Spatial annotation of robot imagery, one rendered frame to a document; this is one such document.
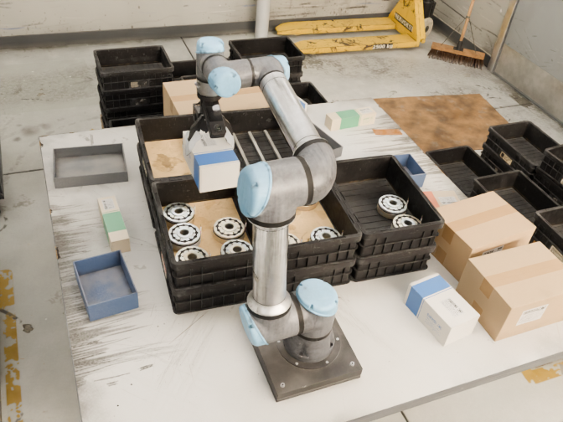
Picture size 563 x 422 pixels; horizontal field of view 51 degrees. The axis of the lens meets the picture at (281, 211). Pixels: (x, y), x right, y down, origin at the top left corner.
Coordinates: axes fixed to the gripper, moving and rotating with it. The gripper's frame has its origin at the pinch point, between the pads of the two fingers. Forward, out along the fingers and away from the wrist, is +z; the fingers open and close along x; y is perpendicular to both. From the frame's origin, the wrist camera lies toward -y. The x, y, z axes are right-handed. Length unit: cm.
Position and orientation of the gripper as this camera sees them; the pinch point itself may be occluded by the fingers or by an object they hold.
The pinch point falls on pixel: (210, 153)
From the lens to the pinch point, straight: 181.1
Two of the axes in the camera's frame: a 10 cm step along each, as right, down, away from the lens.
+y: -3.7, -6.2, 7.0
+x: -9.3, 1.7, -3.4
